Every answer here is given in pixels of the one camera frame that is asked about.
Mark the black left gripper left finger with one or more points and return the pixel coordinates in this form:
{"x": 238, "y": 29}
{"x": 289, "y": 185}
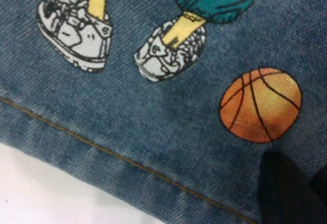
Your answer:
{"x": 281, "y": 188}

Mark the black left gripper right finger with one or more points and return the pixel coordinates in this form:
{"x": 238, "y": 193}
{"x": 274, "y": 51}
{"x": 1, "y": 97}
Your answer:
{"x": 322, "y": 185}

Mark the blue denim pants with print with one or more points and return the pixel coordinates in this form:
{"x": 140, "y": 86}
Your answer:
{"x": 153, "y": 111}

